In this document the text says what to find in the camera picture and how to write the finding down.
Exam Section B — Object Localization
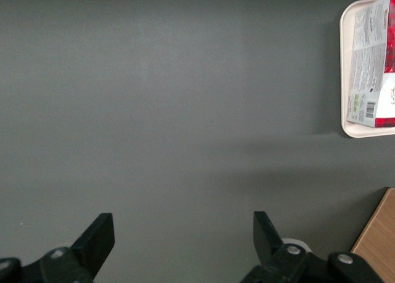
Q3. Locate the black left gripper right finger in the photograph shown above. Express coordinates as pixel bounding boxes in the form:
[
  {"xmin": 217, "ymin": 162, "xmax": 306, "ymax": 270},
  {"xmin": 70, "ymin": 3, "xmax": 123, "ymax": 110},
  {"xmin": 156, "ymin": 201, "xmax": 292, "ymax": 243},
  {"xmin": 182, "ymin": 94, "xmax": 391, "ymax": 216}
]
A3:
[{"xmin": 243, "ymin": 210, "xmax": 387, "ymax": 283}]

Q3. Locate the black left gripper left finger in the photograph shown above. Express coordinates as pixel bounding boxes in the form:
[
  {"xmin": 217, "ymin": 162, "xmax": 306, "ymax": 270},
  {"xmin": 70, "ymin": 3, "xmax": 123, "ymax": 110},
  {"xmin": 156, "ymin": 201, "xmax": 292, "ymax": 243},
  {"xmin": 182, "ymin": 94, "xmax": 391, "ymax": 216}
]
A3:
[{"xmin": 0, "ymin": 212, "xmax": 116, "ymax": 283}]

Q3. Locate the red snack bag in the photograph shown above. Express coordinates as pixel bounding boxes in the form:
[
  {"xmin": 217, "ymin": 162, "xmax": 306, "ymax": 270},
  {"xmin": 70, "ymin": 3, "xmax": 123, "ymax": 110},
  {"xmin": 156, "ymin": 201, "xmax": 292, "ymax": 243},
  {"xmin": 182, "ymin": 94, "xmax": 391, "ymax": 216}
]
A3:
[{"xmin": 346, "ymin": 0, "xmax": 395, "ymax": 129}]

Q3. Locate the beige plastic tray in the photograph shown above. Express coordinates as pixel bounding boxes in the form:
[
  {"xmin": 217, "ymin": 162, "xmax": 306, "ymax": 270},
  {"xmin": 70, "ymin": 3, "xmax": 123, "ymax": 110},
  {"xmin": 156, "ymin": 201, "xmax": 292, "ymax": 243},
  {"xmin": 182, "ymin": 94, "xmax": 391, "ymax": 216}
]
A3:
[{"xmin": 339, "ymin": 0, "xmax": 395, "ymax": 139}]

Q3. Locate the wooden drawer cabinet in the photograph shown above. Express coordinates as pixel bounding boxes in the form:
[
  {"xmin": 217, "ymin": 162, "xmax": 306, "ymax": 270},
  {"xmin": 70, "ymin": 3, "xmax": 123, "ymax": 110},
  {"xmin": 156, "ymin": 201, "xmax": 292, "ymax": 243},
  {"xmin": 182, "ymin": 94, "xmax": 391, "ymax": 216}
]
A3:
[{"xmin": 349, "ymin": 187, "xmax": 395, "ymax": 279}]

